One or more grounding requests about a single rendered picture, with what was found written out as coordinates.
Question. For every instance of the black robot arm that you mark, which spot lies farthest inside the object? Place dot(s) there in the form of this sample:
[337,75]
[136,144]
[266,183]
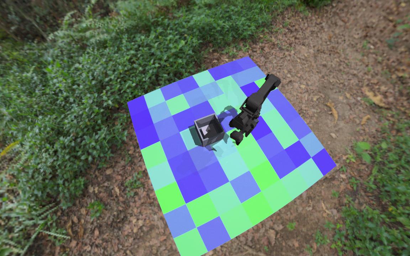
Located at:
[254,102]

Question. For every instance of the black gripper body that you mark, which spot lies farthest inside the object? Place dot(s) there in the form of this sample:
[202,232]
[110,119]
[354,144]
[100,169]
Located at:
[238,136]

